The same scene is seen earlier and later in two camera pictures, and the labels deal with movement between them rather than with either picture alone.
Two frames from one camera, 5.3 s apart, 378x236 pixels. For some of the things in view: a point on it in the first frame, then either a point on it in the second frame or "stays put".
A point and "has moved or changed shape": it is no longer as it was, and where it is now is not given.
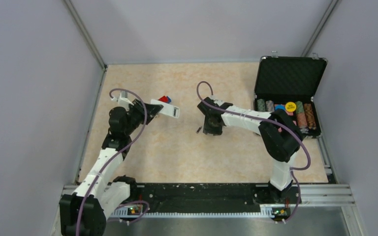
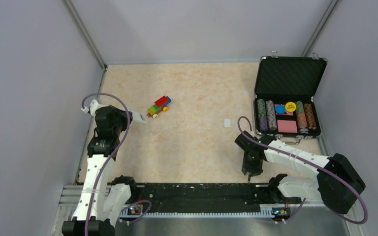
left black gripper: x=152 y=109 -> x=123 y=114
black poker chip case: x=282 y=79 stays put
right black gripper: x=207 y=129 -> x=256 y=170
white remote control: x=168 y=109 has moved or changed shape
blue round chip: x=280 y=106 stays put
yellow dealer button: x=290 y=106 stays put
